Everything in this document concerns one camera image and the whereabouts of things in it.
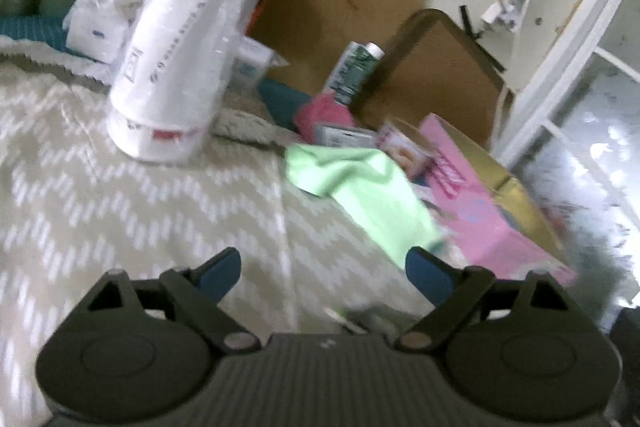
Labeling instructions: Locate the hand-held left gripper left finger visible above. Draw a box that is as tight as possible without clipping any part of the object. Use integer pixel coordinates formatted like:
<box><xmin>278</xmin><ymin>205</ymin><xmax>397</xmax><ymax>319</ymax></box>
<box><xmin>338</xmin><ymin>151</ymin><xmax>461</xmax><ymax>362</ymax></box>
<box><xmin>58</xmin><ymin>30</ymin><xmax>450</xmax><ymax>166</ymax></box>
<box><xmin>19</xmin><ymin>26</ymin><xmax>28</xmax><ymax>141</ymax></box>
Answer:
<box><xmin>86</xmin><ymin>247</ymin><xmax>262</xmax><ymax>354</ymax></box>

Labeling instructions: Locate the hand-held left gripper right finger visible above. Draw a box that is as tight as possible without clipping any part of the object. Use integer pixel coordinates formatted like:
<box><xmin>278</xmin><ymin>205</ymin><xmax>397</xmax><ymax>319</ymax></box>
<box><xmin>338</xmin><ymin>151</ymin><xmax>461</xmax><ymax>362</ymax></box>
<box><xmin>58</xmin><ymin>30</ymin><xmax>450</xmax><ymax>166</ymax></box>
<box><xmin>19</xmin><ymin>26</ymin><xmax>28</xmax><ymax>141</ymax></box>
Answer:
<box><xmin>395</xmin><ymin>246</ymin><xmax>571</xmax><ymax>354</ymax></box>

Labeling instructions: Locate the light green cloth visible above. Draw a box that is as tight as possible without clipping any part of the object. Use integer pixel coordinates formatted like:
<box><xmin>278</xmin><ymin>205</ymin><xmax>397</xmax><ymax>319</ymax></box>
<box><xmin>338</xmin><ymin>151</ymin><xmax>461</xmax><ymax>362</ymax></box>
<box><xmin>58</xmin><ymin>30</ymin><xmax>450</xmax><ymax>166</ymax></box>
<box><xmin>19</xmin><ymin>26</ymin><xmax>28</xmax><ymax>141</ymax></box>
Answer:
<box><xmin>284</xmin><ymin>143</ymin><xmax>446</xmax><ymax>268</ymax></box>

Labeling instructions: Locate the sleeve of white paper cups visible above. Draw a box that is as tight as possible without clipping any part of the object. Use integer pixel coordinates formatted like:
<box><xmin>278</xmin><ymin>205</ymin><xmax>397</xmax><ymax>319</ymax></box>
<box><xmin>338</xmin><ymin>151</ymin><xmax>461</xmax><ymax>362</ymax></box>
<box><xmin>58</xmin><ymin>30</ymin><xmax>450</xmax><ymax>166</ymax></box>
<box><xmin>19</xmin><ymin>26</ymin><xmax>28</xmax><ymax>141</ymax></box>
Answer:
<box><xmin>106</xmin><ymin>0</ymin><xmax>266</xmax><ymax>165</ymax></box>

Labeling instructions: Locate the pink cardboard box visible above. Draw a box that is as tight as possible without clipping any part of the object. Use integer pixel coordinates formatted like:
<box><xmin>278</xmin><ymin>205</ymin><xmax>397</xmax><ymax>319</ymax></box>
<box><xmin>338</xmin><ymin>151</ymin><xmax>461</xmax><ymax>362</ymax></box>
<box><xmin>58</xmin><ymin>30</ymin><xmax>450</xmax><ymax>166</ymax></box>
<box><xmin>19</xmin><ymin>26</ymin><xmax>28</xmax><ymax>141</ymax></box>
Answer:
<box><xmin>375</xmin><ymin>113</ymin><xmax>578</xmax><ymax>285</ymax></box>

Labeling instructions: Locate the beige chevron tablecloth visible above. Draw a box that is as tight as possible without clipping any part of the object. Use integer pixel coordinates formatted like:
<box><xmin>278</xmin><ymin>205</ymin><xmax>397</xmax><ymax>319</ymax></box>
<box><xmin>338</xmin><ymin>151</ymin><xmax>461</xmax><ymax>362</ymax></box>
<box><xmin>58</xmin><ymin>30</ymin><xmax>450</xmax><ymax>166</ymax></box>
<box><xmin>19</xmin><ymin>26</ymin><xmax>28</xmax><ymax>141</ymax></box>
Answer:
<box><xmin>0</xmin><ymin>34</ymin><xmax>501</xmax><ymax>427</ymax></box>

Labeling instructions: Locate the small grey box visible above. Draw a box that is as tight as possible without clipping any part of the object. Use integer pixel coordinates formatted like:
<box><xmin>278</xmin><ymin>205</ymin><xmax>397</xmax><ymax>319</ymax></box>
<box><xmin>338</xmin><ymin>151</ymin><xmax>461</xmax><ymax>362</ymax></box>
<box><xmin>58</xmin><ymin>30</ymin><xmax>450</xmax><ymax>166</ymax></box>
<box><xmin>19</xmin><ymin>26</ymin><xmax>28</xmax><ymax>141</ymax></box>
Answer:
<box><xmin>315</xmin><ymin>124</ymin><xmax>378</xmax><ymax>150</ymax></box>

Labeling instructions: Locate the pink towel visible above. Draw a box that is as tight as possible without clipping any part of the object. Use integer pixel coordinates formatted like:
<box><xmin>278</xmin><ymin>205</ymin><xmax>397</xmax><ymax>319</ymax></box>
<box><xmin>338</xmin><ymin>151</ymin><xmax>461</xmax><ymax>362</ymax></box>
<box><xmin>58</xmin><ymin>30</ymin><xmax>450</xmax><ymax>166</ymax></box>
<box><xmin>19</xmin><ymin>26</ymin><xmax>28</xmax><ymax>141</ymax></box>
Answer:
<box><xmin>294</xmin><ymin>92</ymin><xmax>356</xmax><ymax>142</ymax></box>

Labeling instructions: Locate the brown woven chair back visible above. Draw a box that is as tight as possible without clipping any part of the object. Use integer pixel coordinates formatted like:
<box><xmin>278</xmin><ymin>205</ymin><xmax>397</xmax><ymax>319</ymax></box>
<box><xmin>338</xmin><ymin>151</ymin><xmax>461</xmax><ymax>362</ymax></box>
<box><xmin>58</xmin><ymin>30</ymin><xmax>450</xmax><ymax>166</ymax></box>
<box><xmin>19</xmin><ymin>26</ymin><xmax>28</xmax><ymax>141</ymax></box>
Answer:
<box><xmin>350</xmin><ymin>8</ymin><xmax>516</xmax><ymax>152</ymax></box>

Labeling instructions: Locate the small white box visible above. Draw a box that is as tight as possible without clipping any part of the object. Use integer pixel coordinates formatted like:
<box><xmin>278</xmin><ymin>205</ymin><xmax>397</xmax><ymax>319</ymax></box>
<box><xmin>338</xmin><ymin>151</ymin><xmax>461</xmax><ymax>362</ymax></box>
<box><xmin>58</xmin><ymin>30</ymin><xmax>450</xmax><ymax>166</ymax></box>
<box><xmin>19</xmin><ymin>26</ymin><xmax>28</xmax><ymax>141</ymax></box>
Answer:
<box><xmin>230</xmin><ymin>38</ymin><xmax>288</xmax><ymax>90</ymax></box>

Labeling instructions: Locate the green white bottle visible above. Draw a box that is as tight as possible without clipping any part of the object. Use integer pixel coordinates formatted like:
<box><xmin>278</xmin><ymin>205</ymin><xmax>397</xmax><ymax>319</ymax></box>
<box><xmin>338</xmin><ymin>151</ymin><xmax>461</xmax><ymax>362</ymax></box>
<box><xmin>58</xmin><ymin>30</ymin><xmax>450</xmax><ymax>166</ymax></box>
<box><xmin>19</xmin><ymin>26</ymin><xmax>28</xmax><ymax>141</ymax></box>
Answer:
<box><xmin>322</xmin><ymin>41</ymin><xmax>386</xmax><ymax>108</ymax></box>

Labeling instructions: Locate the white power strip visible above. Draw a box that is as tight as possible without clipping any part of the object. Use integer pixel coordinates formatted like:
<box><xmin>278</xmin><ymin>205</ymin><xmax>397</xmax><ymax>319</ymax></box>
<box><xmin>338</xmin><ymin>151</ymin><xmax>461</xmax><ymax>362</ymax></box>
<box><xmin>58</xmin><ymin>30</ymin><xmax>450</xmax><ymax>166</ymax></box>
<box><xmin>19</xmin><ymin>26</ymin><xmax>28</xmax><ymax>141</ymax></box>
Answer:
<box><xmin>480</xmin><ymin>0</ymin><xmax>541</xmax><ymax>32</ymax></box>

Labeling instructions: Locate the white plastic bag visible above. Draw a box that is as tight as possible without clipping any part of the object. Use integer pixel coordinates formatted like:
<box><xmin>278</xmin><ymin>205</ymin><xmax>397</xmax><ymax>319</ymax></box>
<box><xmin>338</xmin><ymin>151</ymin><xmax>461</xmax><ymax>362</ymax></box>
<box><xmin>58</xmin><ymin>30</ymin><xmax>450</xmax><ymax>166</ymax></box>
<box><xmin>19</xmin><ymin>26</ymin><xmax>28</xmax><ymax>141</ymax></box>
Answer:
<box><xmin>62</xmin><ymin>0</ymin><xmax>151</xmax><ymax>65</ymax></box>

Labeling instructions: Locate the white window frame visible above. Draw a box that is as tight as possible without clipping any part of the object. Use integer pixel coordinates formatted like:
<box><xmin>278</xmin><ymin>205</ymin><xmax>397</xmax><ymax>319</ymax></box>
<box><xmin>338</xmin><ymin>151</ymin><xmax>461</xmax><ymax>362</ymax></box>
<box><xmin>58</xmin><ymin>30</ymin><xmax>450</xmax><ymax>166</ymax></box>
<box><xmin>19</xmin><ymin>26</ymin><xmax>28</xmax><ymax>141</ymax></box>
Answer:
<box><xmin>490</xmin><ymin>0</ymin><xmax>640</xmax><ymax>188</ymax></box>

